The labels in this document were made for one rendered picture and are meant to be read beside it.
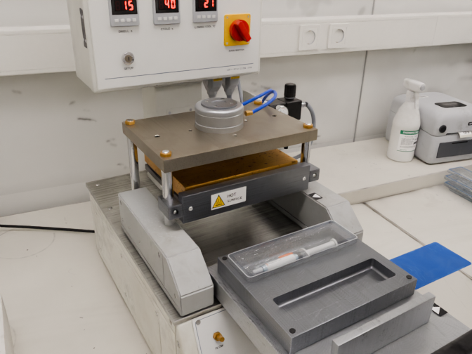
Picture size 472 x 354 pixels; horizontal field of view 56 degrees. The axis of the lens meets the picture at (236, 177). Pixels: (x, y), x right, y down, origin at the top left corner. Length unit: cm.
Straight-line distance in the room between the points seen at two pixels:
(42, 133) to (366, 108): 103
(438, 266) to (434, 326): 51
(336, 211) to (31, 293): 62
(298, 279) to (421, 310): 15
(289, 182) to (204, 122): 17
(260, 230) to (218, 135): 20
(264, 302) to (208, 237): 25
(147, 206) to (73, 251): 40
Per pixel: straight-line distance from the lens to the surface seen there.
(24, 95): 120
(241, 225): 80
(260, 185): 69
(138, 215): 70
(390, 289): 60
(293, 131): 72
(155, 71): 81
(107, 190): 94
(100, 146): 126
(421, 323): 59
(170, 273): 61
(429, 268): 109
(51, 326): 92
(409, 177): 140
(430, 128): 147
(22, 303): 99
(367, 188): 129
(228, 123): 70
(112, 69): 78
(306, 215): 78
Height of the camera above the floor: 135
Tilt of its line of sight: 26 degrees down
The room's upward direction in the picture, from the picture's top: 1 degrees clockwise
